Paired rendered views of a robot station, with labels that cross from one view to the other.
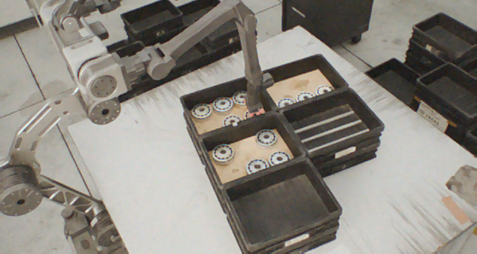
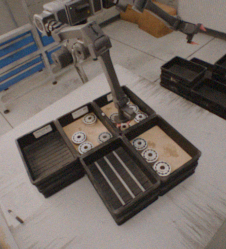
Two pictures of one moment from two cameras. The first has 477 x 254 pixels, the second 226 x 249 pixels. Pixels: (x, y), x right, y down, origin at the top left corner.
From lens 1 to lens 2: 1.75 m
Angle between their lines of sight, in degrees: 54
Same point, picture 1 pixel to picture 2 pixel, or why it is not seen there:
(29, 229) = not seen: hidden behind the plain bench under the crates
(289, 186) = (68, 158)
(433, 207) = not seen: outside the picture
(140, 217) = (64, 105)
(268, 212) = (49, 151)
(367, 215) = (64, 219)
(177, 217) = not seen: hidden behind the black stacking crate
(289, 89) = (162, 145)
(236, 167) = (82, 129)
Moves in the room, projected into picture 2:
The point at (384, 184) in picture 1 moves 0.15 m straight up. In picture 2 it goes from (92, 233) to (86, 225)
